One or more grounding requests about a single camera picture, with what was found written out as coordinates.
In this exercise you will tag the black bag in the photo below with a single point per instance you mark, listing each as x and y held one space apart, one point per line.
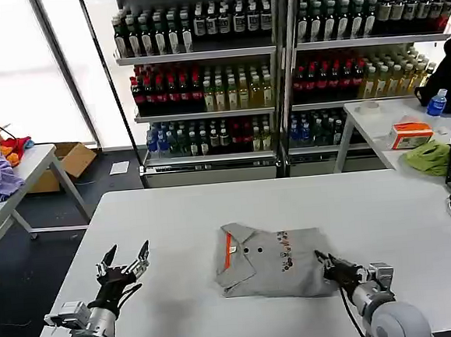
449 76

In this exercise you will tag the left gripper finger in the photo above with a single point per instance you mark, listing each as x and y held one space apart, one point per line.
107 261
141 261

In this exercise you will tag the black slanted pole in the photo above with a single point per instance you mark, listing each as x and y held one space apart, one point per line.
110 91

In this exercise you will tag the white paper sheet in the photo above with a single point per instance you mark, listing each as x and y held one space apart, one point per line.
119 168

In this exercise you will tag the red cloth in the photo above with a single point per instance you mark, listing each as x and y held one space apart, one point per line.
17 145

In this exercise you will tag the brown cardboard box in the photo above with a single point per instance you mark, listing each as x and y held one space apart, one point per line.
67 165

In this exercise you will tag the grey printed shirt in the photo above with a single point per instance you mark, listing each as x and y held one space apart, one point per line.
272 266

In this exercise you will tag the grey slanted window post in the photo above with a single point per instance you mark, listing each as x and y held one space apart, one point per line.
65 71

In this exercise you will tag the orange cloth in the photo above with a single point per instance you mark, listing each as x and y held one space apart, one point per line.
7 154

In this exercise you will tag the white tape roll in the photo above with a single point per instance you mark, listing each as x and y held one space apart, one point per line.
368 106

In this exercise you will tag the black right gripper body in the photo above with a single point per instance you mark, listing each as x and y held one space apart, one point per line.
345 272

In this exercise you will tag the bottle shelf beside desk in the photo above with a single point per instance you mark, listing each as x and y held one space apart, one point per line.
342 65

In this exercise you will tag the bottle shelf with tea bottles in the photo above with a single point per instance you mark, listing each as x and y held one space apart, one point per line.
203 80

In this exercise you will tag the white desk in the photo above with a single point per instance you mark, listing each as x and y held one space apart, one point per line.
385 118

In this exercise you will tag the purple cloth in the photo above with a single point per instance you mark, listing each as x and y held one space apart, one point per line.
1 180

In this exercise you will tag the orange tissue box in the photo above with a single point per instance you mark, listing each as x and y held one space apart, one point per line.
410 135

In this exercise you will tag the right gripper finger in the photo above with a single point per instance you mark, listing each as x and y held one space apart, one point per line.
326 270
324 256

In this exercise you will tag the blue water bottle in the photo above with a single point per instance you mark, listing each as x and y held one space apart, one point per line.
436 106

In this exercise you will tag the green cloth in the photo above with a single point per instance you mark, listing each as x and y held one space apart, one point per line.
428 158

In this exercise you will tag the white side table with clothes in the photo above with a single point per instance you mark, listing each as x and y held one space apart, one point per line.
26 168

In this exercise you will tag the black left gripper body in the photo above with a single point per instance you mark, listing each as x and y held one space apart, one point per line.
112 288

